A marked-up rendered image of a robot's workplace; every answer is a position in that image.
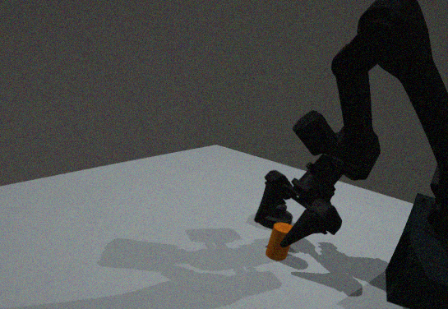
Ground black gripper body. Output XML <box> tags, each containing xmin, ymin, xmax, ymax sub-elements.
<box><xmin>264</xmin><ymin>161</ymin><xmax>342</xmax><ymax>235</ymax></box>

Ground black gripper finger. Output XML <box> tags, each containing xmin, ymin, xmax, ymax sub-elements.
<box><xmin>280</xmin><ymin>209</ymin><xmax>328</xmax><ymax>248</ymax></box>
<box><xmin>254</xmin><ymin>181</ymin><xmax>287</xmax><ymax>223</ymax></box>

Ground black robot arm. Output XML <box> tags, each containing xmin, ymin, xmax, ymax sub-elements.
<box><xmin>293</xmin><ymin>0</ymin><xmax>448</xmax><ymax>244</ymax></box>

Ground orange knob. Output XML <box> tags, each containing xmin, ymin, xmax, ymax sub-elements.
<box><xmin>266</xmin><ymin>222</ymin><xmax>293</xmax><ymax>261</ymax></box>

